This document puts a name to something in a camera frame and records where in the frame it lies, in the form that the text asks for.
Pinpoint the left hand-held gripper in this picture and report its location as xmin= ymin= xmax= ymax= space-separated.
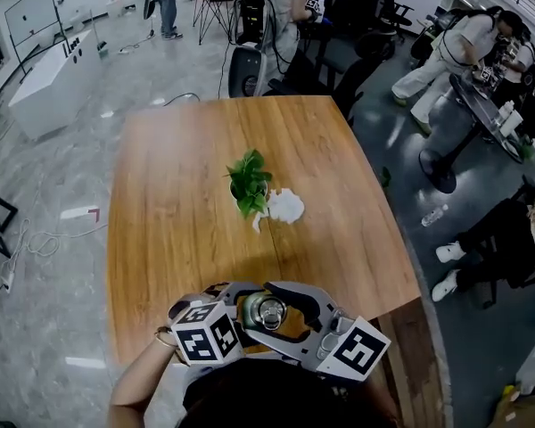
xmin=168 ymin=282 xmax=266 ymax=367

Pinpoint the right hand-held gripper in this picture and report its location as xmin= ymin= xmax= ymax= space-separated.
xmin=243 ymin=281 xmax=392 ymax=383

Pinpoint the person's left forearm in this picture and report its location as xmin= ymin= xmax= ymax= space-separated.
xmin=108 ymin=327 xmax=180 ymax=428

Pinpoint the person's dark shirt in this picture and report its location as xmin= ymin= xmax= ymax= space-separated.
xmin=181 ymin=358 xmax=402 ymax=428

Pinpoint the crumpled white tissue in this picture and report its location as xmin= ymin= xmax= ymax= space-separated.
xmin=251 ymin=187 xmax=306 ymax=235

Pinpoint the green plant in white pot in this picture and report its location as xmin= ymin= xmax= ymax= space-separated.
xmin=224 ymin=148 xmax=275 ymax=220

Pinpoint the clear plastic water bottle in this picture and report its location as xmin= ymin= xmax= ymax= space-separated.
xmin=420 ymin=203 xmax=449 ymax=228

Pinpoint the black office chair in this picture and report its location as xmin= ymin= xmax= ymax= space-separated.
xmin=267 ymin=53 xmax=365 ymax=122
xmin=329 ymin=0 xmax=416 ymax=64

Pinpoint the cardboard box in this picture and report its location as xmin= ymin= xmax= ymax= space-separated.
xmin=489 ymin=385 xmax=535 ymax=428

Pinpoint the white block cabinet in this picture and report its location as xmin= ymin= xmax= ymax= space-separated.
xmin=7 ymin=29 xmax=104 ymax=141

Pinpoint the white bottle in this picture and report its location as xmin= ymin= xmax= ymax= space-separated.
xmin=498 ymin=100 xmax=525 ymax=138

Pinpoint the whiteboard on black stand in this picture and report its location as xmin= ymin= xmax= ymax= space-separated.
xmin=4 ymin=0 xmax=67 ymax=84

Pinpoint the thin gold bracelet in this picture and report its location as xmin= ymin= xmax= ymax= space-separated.
xmin=154 ymin=325 xmax=180 ymax=350

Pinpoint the black floor cable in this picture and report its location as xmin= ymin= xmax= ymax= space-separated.
xmin=161 ymin=90 xmax=202 ymax=107

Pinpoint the white power strip with cable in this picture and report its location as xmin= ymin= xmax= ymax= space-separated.
xmin=0 ymin=217 xmax=109 ymax=294

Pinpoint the black metal frame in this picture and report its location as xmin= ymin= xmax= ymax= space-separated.
xmin=0 ymin=184 xmax=20 ymax=261

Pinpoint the black round pedestal table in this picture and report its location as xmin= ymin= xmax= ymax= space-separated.
xmin=417 ymin=72 xmax=526 ymax=194

